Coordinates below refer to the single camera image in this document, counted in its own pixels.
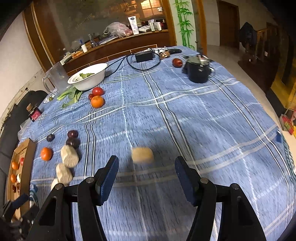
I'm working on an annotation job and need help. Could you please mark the white bowl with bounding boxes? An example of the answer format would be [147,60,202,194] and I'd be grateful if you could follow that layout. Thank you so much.
[67,63,108,91]

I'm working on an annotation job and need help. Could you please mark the blue plaid tablecloth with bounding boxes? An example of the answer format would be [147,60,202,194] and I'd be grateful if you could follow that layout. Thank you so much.
[17,45,289,241]

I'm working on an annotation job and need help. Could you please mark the dark purple plum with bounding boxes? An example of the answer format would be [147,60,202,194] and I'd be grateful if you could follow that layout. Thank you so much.
[66,138,80,149]

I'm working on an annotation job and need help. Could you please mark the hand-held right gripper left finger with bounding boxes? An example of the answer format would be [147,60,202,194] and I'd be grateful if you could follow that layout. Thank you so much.
[26,155,119,241]

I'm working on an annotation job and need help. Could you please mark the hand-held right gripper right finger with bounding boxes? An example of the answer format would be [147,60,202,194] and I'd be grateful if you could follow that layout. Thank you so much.
[174,156,266,241]

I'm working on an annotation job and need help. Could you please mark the black cable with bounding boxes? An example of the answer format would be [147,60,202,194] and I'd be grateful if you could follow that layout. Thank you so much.
[104,47,162,78]

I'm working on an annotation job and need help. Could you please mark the black power adapter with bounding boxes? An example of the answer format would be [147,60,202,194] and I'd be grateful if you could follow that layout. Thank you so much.
[135,50,155,63]

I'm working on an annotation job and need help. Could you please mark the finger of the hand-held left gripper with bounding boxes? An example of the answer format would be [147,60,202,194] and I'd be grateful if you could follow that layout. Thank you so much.
[2,201,15,219]
[13,193,29,209]

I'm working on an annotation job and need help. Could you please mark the clear plastic pitcher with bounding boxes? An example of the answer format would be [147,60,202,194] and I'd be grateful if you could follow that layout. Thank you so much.
[42,62,72,95]

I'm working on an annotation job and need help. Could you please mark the plastic bag with food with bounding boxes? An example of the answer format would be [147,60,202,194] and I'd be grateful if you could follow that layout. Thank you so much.
[103,22,133,38]

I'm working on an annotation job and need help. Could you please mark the green vegetable scraps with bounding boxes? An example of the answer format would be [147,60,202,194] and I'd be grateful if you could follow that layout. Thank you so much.
[74,72,95,81]

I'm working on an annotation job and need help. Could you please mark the brown cardboard box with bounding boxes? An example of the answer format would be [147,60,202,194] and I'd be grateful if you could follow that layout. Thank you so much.
[6,138,37,223]

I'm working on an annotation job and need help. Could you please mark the colourful carton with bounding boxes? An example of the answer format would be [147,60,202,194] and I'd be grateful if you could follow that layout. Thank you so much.
[279,113,296,135]

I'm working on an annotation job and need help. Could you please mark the black device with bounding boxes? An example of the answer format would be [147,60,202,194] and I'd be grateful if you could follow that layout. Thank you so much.
[183,54,214,84]

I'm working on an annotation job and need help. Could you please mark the pink and black box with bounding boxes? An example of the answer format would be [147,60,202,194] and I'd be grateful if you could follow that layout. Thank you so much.
[26,103,43,122]

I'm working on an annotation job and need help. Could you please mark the green bamboo wall decal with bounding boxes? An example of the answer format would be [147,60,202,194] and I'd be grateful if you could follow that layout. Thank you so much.
[173,0,196,50]

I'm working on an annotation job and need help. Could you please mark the green leafy vegetable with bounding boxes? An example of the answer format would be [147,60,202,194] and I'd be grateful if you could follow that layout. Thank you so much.
[57,87,84,108]

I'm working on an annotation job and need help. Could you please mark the wooden counter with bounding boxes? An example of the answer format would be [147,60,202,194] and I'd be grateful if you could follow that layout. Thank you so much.
[59,29,170,75]

